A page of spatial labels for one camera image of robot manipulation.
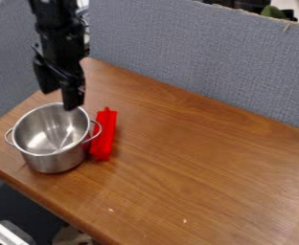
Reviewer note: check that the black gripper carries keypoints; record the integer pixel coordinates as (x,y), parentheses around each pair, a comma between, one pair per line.
(58,54)

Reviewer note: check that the red plastic block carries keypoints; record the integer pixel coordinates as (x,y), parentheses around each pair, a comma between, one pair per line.
(101,147)

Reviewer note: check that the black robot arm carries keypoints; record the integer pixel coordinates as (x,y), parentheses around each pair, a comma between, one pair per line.
(55,13)

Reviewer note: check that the stainless steel pot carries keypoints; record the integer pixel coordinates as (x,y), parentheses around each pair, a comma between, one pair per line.
(53,137)

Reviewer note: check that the green object behind partition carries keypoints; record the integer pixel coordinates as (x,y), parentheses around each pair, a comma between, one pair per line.
(272,11)

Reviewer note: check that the grey fabric partition panel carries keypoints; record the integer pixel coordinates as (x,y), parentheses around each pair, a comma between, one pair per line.
(228,54)

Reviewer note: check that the white grey equipment corner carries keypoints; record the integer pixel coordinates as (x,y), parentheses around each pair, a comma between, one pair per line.
(14,237)

